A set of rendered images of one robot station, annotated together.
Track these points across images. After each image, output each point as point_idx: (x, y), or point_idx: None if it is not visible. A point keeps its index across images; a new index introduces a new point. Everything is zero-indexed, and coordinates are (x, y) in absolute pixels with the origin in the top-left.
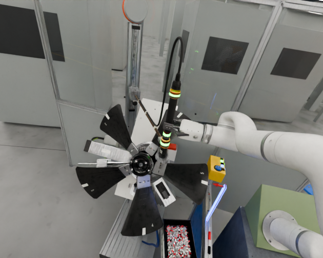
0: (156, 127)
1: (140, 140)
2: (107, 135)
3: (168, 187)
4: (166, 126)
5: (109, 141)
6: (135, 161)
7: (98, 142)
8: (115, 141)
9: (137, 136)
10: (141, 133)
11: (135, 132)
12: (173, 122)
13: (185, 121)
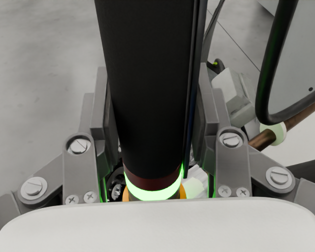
0: (276, 132)
1: (296, 155)
2: (240, 73)
3: None
4: (83, 101)
5: (221, 87)
6: (119, 168)
7: (214, 75)
8: (226, 97)
9: (301, 138)
10: None
11: (309, 122)
12: (197, 130)
13: (237, 241)
